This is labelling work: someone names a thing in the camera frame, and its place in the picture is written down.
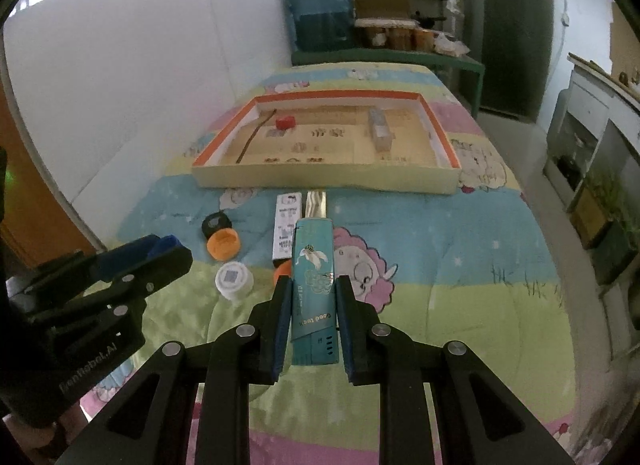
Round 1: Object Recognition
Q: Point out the crumpled plastic bag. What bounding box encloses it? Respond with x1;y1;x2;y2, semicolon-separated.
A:
434;32;471;56

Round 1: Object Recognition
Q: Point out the dark blue bottle cap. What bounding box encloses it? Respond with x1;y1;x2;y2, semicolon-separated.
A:
201;212;233;240

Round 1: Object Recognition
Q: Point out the blue water jug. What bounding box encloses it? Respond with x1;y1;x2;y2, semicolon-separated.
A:
280;0;357;53

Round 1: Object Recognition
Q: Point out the shallow cardboard tray box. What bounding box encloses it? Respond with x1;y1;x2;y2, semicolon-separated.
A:
192;90;462;196

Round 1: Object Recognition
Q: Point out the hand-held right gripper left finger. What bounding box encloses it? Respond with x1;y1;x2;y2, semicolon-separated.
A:
55;275;293;465

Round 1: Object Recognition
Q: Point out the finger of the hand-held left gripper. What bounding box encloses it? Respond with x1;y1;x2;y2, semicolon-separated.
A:
89;247;194;319
80;234;183;282

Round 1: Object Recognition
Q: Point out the green plant crate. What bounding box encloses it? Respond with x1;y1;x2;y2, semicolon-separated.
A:
570;180;640;286

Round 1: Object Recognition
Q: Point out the white cabinet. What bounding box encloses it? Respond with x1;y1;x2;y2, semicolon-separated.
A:
544;52;640;210

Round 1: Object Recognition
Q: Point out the grey speckled box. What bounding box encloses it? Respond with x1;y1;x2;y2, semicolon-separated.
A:
368;107;394;152

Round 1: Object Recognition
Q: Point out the teal flower-print box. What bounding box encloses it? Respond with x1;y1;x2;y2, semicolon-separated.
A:
290;218;341;366

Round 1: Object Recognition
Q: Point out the dark refrigerator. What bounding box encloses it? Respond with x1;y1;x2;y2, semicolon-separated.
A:
462;0;557;122

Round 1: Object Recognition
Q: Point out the green shelf unit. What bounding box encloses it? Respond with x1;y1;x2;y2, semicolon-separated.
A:
291;0;486;118

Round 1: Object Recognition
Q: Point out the white slim box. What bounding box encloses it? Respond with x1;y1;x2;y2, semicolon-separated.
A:
271;191;303;270

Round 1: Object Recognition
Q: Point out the gold box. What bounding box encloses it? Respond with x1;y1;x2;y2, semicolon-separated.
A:
306;190;329;220

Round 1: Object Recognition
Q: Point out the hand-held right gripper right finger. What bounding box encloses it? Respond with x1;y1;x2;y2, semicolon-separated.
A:
335;275;573;465

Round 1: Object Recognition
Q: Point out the white bottle cap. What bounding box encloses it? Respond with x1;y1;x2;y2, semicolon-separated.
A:
215;261;252;301

